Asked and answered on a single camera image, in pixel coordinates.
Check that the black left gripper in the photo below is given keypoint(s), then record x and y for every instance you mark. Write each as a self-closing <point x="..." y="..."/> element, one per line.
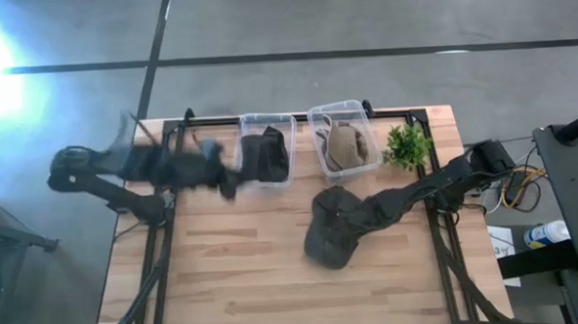
<point x="213" y="169"/>

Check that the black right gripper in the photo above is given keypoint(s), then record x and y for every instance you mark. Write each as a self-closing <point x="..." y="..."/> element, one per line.
<point x="369" y="209"/>

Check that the black hat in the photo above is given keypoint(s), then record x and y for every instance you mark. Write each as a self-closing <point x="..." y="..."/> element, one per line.
<point x="333" y="233"/>

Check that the dark green hat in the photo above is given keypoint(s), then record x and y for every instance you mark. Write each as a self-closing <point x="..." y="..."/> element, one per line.
<point x="265" y="153"/>

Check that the clear plastic bin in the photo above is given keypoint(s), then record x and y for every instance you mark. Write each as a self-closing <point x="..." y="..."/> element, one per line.
<point x="267" y="121"/>
<point x="365" y="119"/>

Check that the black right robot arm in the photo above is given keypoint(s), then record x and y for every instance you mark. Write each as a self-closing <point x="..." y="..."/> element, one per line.
<point x="446" y="179"/>

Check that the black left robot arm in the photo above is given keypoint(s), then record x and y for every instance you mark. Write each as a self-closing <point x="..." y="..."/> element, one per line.
<point x="124" y="181"/>

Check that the brown hat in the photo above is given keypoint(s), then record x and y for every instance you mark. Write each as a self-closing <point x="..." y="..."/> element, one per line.
<point x="321" y="143"/>

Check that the green artificial plant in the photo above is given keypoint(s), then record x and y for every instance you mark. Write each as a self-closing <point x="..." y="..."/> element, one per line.
<point x="406" y="146"/>

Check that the white paper sheet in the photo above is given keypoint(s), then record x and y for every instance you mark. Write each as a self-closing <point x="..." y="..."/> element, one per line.
<point x="502" y="250"/>

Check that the black power adapter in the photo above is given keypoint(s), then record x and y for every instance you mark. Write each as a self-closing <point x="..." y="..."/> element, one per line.
<point x="517" y="185"/>

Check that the white blue spray can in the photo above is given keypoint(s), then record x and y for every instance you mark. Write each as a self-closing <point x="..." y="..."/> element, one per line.
<point x="546" y="234"/>

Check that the dark grey cart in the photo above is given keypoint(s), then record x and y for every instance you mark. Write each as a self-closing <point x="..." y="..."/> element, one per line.
<point x="576" y="188"/>

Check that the dark stand with legs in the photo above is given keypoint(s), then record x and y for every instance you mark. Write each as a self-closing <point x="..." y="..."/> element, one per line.
<point x="4" y="243"/>

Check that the black aluminium table frame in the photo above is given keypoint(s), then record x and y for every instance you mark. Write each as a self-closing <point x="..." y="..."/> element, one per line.
<point x="444" y="253"/>

